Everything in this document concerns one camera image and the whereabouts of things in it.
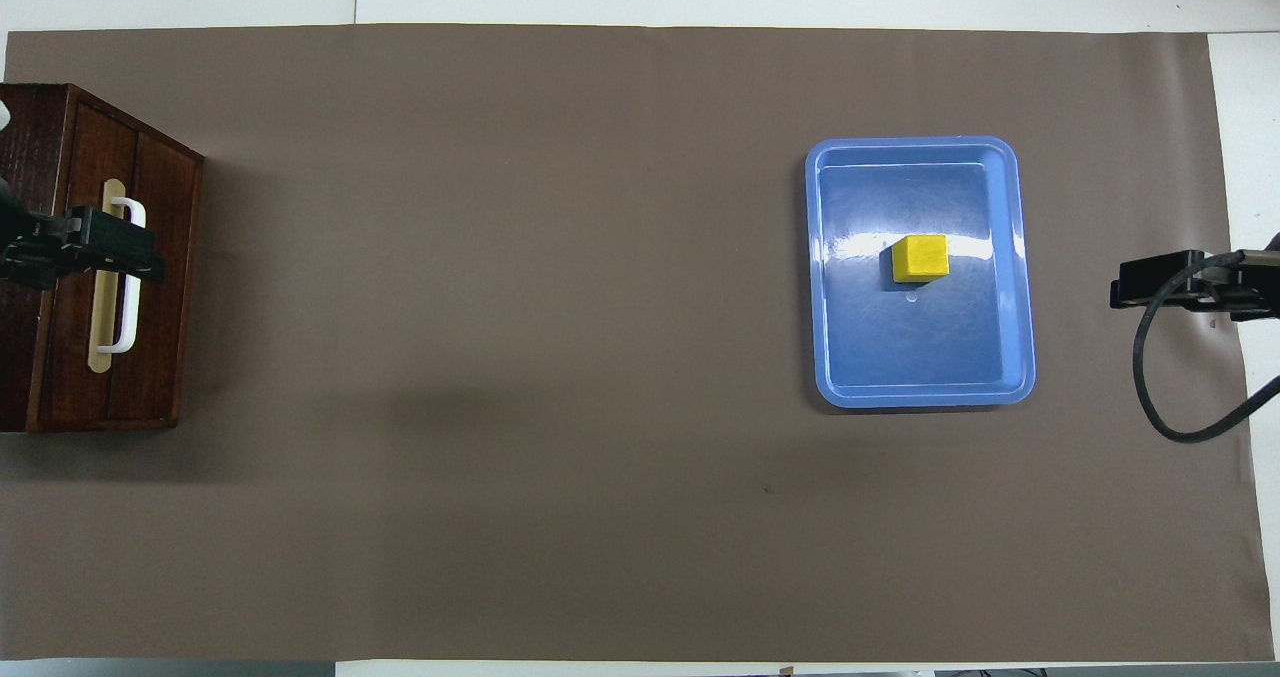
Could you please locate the yellow cube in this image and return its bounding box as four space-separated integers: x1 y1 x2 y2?
892 234 949 285

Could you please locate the wooden drawer with white handle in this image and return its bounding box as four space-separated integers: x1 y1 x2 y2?
45 99 196 428

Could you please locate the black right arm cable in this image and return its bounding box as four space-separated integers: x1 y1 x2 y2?
1132 249 1280 445

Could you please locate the dark wooden cabinet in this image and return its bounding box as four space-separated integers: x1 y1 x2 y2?
0 84 206 434

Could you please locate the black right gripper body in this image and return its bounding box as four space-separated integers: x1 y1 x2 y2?
1200 235 1280 321

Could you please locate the brown table mat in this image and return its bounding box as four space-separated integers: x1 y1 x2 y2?
0 23 1273 663

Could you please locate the blue plastic tray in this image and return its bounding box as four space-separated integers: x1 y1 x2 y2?
805 136 1037 410

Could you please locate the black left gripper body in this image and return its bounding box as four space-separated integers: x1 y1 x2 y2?
0 177 53 290

